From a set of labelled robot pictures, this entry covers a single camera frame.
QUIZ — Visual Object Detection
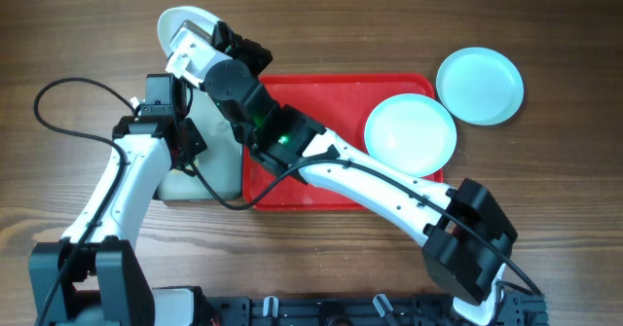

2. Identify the light blue plate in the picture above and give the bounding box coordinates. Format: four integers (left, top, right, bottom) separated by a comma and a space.
363, 93, 458, 177

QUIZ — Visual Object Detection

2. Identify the white plate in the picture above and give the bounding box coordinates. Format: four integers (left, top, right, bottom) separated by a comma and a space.
157, 6, 221, 57

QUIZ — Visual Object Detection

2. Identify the right black cable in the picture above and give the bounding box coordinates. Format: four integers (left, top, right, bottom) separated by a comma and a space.
169, 75, 545, 317

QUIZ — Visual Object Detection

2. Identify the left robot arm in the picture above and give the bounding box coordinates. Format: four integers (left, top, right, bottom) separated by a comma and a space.
29, 74, 214, 325

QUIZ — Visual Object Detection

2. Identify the pale green plate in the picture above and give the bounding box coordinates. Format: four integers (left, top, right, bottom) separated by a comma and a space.
435, 47, 525, 126

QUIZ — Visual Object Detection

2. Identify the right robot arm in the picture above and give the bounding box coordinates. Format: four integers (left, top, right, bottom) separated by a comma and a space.
200, 21, 517, 325

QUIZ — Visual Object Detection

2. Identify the red plastic tray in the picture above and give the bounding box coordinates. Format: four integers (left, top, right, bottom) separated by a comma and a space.
255, 73, 435, 212

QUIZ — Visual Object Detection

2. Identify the black tray with grey liner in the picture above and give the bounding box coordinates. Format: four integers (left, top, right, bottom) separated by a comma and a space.
156, 89, 242, 201

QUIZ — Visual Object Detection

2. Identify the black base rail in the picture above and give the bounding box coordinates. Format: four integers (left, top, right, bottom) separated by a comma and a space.
207, 292, 550, 326

